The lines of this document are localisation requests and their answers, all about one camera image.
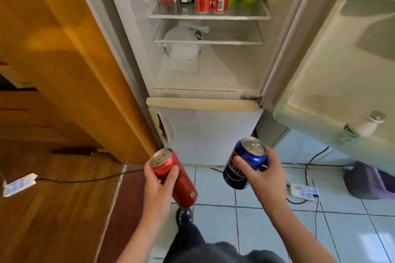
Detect person's left hand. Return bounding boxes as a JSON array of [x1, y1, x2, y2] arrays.
[[143, 161, 180, 225]]

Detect person's right hand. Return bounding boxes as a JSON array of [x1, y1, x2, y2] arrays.
[[233, 147, 289, 211]]

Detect blue Pepsi can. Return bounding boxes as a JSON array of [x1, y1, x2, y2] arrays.
[[223, 137, 268, 190]]

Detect white AD milk bottle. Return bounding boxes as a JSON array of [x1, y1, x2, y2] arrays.
[[339, 111, 386, 144]]

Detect person's left forearm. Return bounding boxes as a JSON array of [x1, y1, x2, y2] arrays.
[[116, 213, 173, 263]]

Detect person's right forearm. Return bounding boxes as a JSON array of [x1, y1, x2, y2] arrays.
[[265, 204, 339, 263]]

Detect person's black left shoe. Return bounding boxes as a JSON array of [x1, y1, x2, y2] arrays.
[[176, 206, 194, 226]]

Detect person's black trousers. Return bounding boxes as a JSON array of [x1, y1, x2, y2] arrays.
[[163, 222, 206, 257]]

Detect glass fridge shelf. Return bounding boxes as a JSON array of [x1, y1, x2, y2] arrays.
[[148, 0, 272, 21]]

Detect white power strip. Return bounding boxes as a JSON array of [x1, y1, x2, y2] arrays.
[[289, 182, 320, 202], [2, 173, 38, 198]]

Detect low white cabinet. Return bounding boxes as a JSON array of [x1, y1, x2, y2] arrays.
[[256, 110, 356, 165]]

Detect deep clear door bin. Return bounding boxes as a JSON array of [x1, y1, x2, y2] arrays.
[[273, 102, 395, 177]]

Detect trash bin purple liner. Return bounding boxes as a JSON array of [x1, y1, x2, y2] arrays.
[[343, 161, 395, 200]]

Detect glass crisper cover shelf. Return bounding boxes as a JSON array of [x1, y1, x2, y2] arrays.
[[153, 19, 265, 46]]

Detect printed clear plastic bag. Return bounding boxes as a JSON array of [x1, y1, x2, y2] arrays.
[[163, 22, 210, 60]]

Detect thick black power cable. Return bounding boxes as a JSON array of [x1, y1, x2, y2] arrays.
[[285, 196, 309, 205]]

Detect black appliance cable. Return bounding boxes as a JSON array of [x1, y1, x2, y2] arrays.
[[304, 146, 330, 186]]

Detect thin black cable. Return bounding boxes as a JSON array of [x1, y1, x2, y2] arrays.
[[314, 198, 342, 263]]

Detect long black extension cable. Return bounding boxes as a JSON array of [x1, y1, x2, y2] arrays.
[[35, 168, 144, 184]]

